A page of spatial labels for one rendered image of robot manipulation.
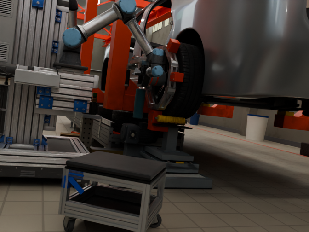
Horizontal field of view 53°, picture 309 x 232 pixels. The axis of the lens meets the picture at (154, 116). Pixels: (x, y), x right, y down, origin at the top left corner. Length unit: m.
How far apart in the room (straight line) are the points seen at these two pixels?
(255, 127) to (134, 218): 6.97
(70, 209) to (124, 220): 0.25
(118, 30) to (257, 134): 5.76
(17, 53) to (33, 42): 0.14
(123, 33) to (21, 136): 1.36
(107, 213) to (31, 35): 1.45
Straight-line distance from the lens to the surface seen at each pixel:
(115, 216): 1.40
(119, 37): 3.07
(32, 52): 2.42
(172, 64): 2.47
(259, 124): 8.17
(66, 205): 1.48
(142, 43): 2.29
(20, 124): 2.40
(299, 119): 4.33
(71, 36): 2.10
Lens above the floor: 0.64
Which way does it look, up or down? 3 degrees down
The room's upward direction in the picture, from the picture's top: 7 degrees clockwise
